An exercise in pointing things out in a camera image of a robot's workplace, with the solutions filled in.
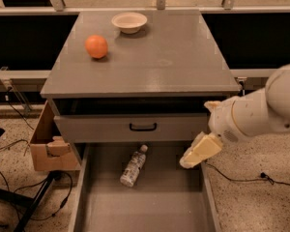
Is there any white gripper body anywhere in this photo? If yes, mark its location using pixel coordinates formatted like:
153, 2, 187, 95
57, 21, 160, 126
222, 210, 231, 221
208, 96, 248, 143

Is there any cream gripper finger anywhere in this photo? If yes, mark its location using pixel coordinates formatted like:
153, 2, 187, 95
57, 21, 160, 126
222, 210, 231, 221
204, 101, 220, 111
180, 131, 223, 168

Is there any clear plastic water bottle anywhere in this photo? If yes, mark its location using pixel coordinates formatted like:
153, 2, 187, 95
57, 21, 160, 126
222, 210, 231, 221
120, 145, 148, 188

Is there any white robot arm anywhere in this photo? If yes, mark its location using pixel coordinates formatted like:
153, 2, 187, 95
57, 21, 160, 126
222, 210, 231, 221
180, 64, 290, 168

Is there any grey open middle drawer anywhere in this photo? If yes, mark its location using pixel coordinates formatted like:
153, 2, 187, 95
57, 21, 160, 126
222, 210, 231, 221
68, 143, 222, 232

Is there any grey upper drawer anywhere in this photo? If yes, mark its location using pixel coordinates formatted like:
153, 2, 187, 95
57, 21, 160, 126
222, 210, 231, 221
54, 114, 210, 143

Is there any grey drawer cabinet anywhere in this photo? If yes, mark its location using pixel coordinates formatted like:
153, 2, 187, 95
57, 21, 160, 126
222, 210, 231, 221
40, 9, 242, 166

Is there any white paper bowl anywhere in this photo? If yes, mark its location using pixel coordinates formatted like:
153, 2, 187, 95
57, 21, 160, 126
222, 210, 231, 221
111, 13, 147, 34

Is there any orange fruit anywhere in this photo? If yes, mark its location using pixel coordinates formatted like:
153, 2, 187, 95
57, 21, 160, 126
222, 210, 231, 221
85, 35, 108, 59

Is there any cardboard box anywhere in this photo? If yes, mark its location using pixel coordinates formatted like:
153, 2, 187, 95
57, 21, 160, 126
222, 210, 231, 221
29, 102, 80, 171

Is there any black tripod stand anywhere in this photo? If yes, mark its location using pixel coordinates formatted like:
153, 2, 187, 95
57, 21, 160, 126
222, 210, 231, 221
0, 171, 63, 232

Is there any black cable right floor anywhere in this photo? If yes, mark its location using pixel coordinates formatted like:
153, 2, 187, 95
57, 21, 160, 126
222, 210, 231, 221
206, 162, 290, 189

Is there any black cable floor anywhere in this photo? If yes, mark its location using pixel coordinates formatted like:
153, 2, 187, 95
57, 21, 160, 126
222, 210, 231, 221
0, 94, 73, 232
206, 162, 290, 189

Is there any metal railing frame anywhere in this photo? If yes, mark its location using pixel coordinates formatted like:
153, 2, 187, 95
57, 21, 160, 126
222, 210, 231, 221
0, 0, 290, 116

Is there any black cable left floor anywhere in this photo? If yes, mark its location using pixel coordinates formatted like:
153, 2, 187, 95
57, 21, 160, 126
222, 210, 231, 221
0, 94, 73, 232

